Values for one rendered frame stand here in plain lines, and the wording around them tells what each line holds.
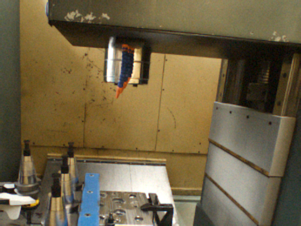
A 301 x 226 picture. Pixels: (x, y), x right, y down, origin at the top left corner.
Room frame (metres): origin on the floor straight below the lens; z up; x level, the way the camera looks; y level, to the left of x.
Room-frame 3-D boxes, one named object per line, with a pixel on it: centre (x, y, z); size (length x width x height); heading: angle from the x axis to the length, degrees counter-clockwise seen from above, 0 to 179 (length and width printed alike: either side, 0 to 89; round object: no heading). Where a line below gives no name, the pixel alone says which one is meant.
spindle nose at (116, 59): (0.95, 0.01, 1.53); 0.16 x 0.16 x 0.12
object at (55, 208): (0.41, 0.11, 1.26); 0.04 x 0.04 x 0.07
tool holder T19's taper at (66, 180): (0.52, 0.12, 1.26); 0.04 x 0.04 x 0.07
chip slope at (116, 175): (1.61, 0.08, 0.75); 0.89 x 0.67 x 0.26; 96
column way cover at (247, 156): (1.00, -0.43, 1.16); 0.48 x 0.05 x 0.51; 6
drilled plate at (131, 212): (0.99, 0.00, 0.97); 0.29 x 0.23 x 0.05; 6
